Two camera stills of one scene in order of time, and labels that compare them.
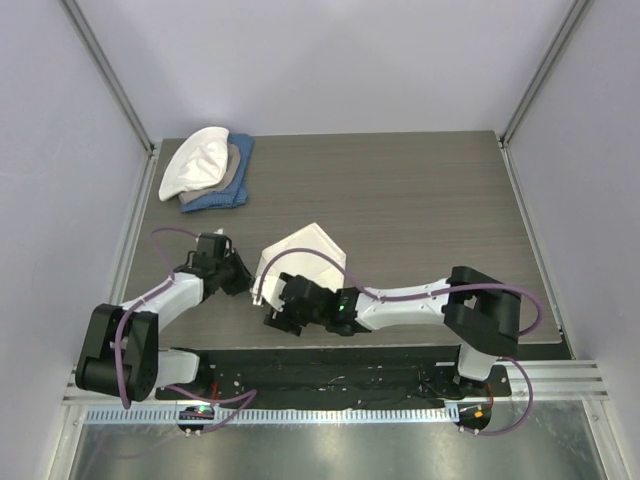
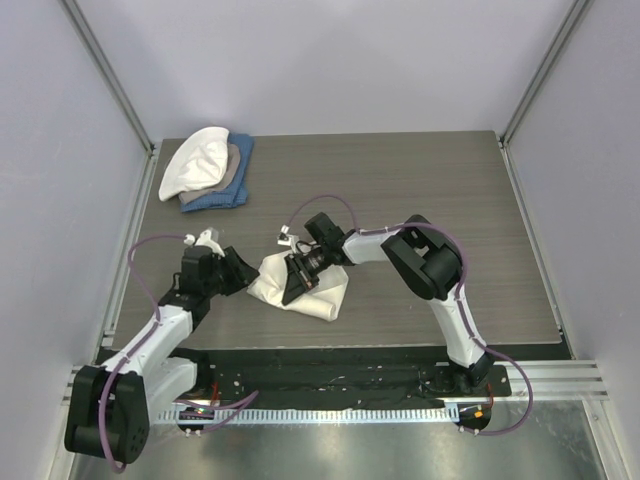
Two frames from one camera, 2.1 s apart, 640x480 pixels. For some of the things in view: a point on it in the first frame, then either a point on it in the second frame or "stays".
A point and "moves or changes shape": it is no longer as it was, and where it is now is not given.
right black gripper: x=286 y=318 → x=299 y=280
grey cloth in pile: x=233 y=163 stays
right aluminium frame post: x=577 y=13 stays
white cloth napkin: x=311 y=266 moves or changes shape
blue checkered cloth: x=236 y=195 stays
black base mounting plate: x=335 y=374 stays
